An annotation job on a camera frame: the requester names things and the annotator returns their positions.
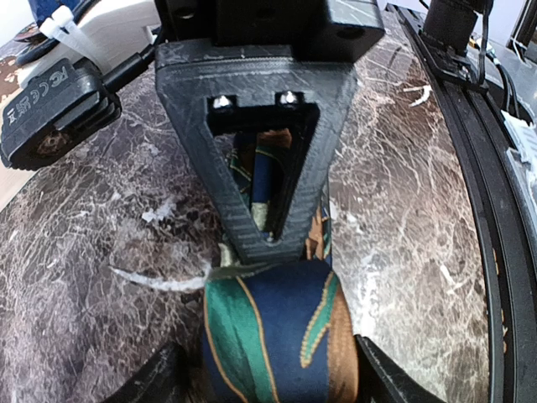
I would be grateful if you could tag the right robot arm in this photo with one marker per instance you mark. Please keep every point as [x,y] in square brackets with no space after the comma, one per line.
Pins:
[121,38]

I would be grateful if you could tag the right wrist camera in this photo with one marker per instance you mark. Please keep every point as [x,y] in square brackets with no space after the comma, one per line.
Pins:
[55,112]

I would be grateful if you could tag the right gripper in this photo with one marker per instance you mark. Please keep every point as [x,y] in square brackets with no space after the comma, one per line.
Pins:
[315,30]

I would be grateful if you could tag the brown green patterned tie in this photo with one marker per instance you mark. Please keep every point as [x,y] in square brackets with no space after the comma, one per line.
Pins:
[281,333]

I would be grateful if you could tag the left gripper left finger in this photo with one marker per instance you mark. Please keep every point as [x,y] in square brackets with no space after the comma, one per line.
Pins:
[163,378]

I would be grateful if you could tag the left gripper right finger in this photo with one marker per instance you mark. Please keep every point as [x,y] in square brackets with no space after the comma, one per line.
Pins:
[382,380]

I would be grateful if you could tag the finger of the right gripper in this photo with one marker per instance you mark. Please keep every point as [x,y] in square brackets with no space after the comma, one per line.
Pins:
[208,90]

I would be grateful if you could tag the black front rail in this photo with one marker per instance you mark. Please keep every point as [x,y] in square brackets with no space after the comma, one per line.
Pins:
[502,212]

